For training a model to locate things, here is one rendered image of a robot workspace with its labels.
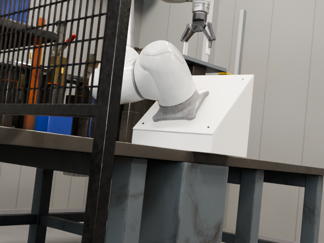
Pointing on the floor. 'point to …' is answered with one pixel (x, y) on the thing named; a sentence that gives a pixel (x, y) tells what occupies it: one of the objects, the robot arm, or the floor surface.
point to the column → (183, 202)
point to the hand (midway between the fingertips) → (195, 52)
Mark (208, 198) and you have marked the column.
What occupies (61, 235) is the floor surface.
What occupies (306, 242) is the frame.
